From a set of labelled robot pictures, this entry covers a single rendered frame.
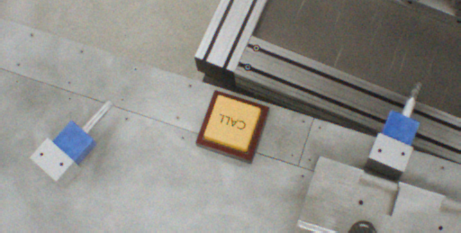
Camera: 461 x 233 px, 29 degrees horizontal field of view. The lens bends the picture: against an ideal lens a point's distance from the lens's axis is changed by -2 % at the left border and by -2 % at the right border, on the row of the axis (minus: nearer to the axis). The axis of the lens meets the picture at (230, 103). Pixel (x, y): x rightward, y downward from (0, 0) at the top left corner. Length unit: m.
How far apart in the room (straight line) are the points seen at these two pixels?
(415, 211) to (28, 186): 0.52
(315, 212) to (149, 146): 0.26
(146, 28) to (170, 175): 0.96
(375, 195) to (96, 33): 1.16
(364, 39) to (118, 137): 0.80
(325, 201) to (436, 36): 0.87
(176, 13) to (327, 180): 1.10
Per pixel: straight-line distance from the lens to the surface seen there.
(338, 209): 1.15
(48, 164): 1.23
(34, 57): 1.33
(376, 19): 1.96
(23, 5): 2.26
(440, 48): 1.95
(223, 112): 1.23
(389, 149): 1.21
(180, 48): 2.15
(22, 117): 1.31
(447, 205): 1.19
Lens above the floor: 2.02
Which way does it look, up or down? 74 degrees down
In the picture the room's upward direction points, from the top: 9 degrees counter-clockwise
